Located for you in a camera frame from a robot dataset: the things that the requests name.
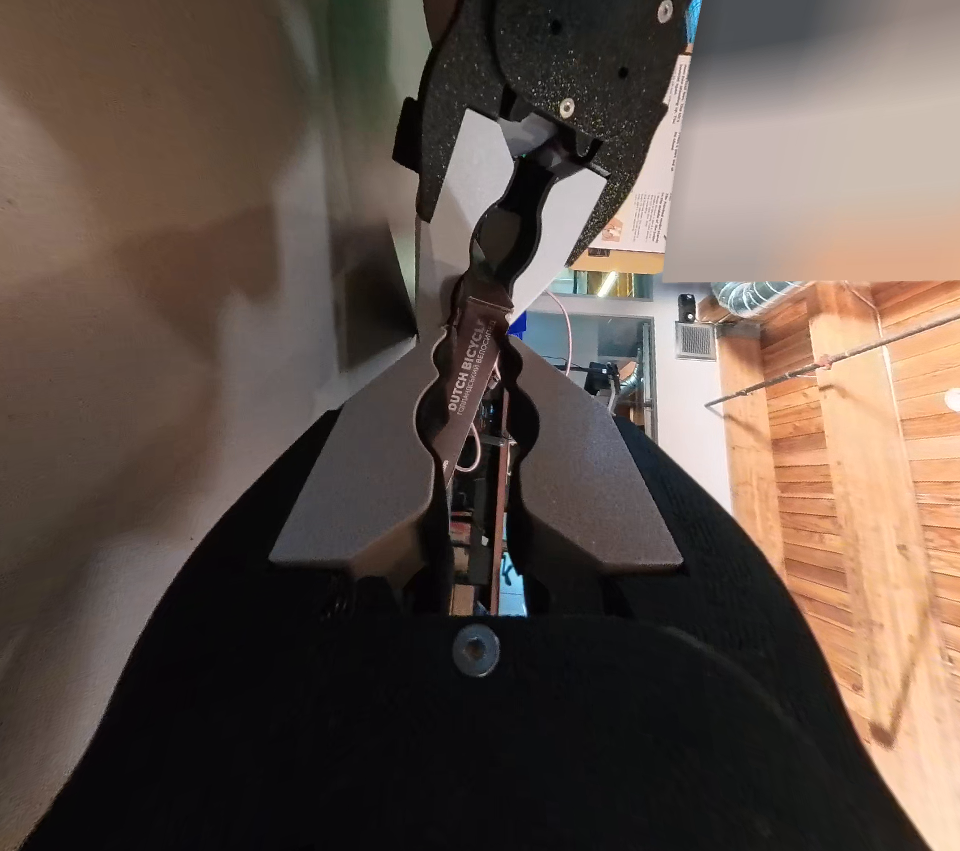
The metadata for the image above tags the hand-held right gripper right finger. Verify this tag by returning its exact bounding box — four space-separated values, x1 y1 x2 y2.
501 329 685 581

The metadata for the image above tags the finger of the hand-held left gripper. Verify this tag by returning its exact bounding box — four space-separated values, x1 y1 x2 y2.
487 146 610 316
414 107 526 336

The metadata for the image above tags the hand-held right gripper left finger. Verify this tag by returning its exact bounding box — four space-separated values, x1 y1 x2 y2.
268 324 455 586

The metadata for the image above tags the brown model kit box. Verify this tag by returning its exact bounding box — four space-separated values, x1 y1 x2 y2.
442 269 519 492

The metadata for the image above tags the printed instruction sheet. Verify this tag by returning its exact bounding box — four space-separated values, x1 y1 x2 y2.
592 52 691 261

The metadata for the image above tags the thin metal rod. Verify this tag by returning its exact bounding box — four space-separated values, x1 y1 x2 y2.
703 314 960 410

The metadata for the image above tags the black tripod camera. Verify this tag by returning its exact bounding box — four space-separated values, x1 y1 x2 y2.
583 359 627 411

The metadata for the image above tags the wall vent grille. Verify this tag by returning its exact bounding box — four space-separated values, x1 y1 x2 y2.
675 320 718 362

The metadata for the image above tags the silver duct pipe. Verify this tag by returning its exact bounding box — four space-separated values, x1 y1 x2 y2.
712 281 813 329

